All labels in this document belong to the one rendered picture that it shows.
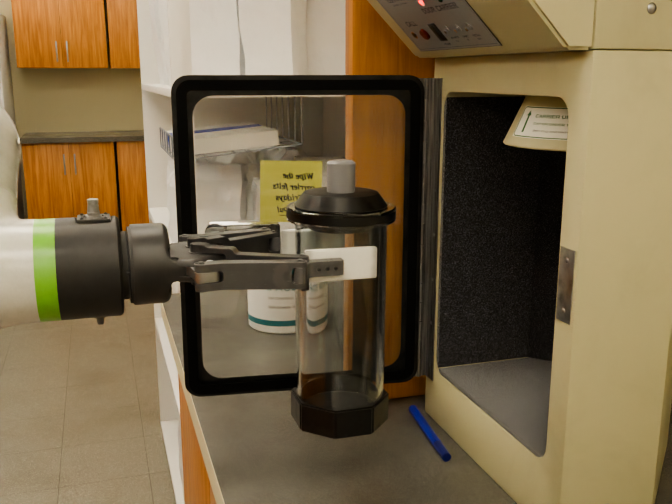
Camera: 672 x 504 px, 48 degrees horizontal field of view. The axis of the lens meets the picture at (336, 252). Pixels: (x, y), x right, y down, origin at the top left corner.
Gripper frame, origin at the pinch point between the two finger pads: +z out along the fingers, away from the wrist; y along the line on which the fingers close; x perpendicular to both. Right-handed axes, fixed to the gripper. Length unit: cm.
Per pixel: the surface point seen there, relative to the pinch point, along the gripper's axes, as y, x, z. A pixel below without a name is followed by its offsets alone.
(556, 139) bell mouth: -4.6, -11.2, 21.4
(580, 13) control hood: -13.8, -22.4, 16.7
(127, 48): 508, -35, 2
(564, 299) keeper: -12.4, 2.9, 18.3
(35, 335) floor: 356, 123, -61
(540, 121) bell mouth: -2.2, -12.8, 20.9
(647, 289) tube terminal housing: -13.8, 2.1, 26.3
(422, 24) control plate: 8.5, -22.7, 12.3
